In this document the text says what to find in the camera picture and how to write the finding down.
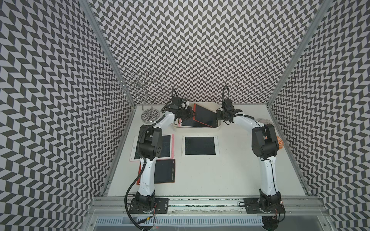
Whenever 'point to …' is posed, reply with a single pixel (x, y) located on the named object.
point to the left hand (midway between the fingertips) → (197, 114)
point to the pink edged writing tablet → (167, 148)
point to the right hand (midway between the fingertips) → (219, 116)
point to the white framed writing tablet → (200, 146)
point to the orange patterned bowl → (280, 142)
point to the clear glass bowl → (265, 121)
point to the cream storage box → (214, 106)
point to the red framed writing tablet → (164, 172)
